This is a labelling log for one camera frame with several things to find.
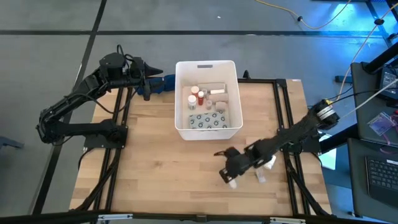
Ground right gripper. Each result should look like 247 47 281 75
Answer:
213 149 254 184

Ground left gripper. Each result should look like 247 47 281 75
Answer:
126 63 164 102

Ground grey patterned blister pack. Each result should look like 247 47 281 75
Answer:
188 110 229 130

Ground white pill bottle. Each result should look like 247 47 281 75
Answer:
264 155 277 170

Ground long beige bandage roll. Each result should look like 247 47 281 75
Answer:
197 82 226 91

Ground medium beige bandage roll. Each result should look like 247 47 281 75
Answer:
207 93 229 103

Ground white plastic bin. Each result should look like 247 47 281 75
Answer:
174 60 244 141

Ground blue cloth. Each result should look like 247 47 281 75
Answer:
136 73 177 96

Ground black overhead crossbeam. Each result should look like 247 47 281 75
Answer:
0 210 398 224

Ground black diagonal pole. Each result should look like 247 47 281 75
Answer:
319 123 358 154
362 42 398 75

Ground black side desk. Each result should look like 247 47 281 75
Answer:
350 61 398 147
347 138 398 223

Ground grey floor object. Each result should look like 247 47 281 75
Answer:
0 135 25 150

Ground black keyboard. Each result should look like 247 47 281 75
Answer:
365 154 398 207

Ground black laptop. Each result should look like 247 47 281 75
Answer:
378 65 398 101

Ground black stand rods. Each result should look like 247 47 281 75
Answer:
365 0 398 47

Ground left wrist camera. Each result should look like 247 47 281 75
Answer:
132 57 146 74

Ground silver beam bracket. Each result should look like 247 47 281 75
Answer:
98 213 134 222
269 217 307 224

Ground black desk cables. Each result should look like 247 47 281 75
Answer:
329 88 382 103

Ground yellow floor cable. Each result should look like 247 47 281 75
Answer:
254 0 354 30

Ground white cable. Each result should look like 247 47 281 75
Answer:
340 79 398 119

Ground beige cable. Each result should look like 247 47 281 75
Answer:
337 2 398 99

